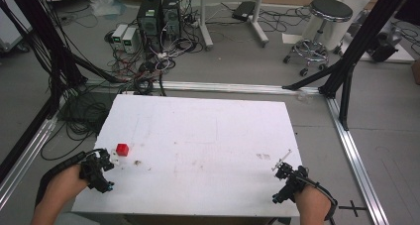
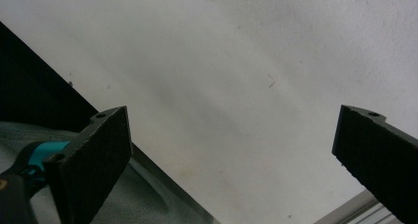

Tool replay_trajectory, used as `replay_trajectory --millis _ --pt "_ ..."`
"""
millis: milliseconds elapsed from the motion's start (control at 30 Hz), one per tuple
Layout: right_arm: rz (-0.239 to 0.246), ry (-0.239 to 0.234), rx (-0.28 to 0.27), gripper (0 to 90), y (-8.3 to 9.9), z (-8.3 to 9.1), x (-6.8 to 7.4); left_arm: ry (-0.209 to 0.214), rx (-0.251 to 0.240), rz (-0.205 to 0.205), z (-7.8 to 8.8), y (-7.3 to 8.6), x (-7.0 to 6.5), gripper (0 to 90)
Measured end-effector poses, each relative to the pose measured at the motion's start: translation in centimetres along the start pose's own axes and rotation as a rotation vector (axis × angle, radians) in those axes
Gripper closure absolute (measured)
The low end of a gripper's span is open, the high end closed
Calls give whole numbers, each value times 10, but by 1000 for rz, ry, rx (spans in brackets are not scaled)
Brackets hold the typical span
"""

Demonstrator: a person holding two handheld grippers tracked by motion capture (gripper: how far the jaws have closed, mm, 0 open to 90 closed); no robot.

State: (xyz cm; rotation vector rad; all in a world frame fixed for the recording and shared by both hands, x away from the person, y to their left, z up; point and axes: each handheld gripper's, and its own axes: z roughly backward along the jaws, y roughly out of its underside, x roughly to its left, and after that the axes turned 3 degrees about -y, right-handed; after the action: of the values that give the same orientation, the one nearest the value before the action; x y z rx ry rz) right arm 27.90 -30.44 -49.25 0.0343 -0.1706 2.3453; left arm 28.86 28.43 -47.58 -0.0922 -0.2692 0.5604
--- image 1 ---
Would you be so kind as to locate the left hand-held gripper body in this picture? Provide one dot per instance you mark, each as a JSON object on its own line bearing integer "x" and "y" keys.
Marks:
{"x": 94, "y": 170}

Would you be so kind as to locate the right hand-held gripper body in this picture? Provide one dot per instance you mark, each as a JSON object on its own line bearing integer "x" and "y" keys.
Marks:
{"x": 292, "y": 182}

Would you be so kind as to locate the red cube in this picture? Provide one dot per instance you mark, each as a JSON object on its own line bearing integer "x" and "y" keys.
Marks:
{"x": 122, "y": 150}

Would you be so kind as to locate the person's right hand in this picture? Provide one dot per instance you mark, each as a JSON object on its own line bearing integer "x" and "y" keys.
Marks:
{"x": 312, "y": 200}

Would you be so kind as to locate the person's left hand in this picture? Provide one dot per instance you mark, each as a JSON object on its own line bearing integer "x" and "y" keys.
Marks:
{"x": 69, "y": 183}

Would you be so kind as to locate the grey power supply unit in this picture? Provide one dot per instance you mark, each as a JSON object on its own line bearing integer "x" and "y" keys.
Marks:
{"x": 118, "y": 35}
{"x": 129, "y": 40}

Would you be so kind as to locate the white metal stand leg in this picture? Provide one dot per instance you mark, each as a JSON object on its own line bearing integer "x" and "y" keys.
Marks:
{"x": 259, "y": 26}
{"x": 205, "y": 30}

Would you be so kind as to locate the large black computer tower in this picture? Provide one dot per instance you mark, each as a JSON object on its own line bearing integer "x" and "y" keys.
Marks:
{"x": 149, "y": 20}

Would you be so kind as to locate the black device on platform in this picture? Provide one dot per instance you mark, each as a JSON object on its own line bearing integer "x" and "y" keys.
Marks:
{"x": 383, "y": 48}

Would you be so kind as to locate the clear plastic bag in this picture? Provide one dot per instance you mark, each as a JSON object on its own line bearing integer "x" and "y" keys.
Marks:
{"x": 105, "y": 5}

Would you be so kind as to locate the flat black box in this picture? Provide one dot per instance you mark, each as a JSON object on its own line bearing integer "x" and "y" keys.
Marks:
{"x": 243, "y": 11}

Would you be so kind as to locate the slim black computer tower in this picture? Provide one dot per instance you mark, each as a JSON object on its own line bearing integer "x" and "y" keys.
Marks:
{"x": 171, "y": 13}

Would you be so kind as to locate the black round stool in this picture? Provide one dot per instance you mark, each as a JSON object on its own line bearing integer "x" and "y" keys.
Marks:
{"x": 331, "y": 9}

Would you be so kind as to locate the white floor platform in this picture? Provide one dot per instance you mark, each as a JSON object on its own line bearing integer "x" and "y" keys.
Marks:
{"x": 401, "y": 55}

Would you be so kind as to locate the white board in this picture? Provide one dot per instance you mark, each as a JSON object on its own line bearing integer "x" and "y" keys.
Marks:
{"x": 11, "y": 23}

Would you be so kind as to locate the long aluminium floor rail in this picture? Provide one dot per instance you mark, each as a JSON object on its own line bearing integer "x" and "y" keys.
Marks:
{"x": 231, "y": 87}

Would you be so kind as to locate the black metal frame strut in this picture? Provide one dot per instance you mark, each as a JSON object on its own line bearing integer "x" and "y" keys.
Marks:
{"x": 356, "y": 43}

